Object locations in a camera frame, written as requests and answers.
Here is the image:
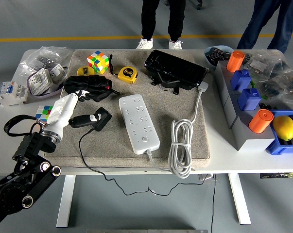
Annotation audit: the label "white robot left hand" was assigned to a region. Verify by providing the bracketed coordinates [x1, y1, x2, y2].
[44, 89, 101, 141]

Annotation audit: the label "black power adapter plug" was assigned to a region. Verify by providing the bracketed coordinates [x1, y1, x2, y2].
[86, 107, 112, 132]

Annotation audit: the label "white power strip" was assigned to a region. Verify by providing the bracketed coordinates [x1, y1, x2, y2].
[119, 94, 161, 155]

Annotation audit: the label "colourful puzzle cube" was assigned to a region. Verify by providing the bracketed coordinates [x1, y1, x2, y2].
[35, 105, 54, 123]
[87, 50, 110, 75]

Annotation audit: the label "black cloth pouch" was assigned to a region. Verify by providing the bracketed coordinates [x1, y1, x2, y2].
[63, 74, 120, 102]

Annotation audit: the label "white circuit breaker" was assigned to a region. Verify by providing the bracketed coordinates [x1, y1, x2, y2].
[0, 81, 28, 107]

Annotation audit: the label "clear bag of screws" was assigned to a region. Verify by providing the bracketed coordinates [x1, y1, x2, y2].
[19, 46, 74, 76]

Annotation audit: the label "white table leg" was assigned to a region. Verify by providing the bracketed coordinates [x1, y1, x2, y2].
[55, 175, 76, 229]
[228, 173, 252, 225]

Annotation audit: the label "grey-brown mat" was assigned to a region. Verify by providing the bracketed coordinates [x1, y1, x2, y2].
[43, 50, 211, 169]

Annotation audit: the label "black wrapped electronic device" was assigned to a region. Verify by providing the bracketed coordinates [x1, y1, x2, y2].
[143, 50, 209, 95]

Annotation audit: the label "person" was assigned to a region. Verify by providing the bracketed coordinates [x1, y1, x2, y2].
[236, 0, 293, 54]
[136, 0, 187, 50]

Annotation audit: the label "blue bowl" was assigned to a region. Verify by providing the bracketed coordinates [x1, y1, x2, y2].
[204, 45, 234, 67]

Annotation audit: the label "grey under-table box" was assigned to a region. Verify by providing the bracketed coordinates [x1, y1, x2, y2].
[199, 173, 217, 182]

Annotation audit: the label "grey storage box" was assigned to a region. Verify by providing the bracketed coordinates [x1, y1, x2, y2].
[214, 60, 253, 105]
[223, 93, 266, 129]
[230, 109, 276, 151]

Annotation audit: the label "dark circuit boards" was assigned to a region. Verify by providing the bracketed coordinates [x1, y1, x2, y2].
[206, 48, 231, 63]

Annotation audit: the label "orange cylinder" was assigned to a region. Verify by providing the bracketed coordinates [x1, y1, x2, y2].
[248, 109, 275, 134]
[226, 50, 245, 73]

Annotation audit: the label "blue plastic block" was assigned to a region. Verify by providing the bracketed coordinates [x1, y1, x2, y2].
[230, 69, 252, 92]
[237, 87, 261, 111]

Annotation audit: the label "clear bag of electronic parts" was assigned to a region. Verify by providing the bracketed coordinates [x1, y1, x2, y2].
[243, 50, 293, 83]
[258, 72, 293, 110]

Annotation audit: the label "blue plastic bin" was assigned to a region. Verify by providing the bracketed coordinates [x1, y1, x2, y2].
[265, 109, 293, 155]

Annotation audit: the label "yellow lemon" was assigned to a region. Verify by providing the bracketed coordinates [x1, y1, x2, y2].
[272, 115, 293, 141]

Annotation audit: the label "black table control panel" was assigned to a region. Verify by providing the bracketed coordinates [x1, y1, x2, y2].
[259, 172, 293, 179]

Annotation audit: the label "white wall socket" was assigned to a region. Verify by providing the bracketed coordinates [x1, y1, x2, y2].
[27, 67, 52, 96]
[48, 63, 67, 84]

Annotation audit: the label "thin black adapter cord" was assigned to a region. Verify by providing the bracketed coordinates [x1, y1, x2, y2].
[78, 128, 211, 197]

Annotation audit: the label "yellow tape measure with strap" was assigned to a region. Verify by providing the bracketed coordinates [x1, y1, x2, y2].
[108, 54, 139, 84]

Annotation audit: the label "white power strip cable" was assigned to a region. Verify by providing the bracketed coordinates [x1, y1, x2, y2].
[146, 82, 209, 180]

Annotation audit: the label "black hanging cable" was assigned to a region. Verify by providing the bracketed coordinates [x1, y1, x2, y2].
[210, 173, 216, 233]

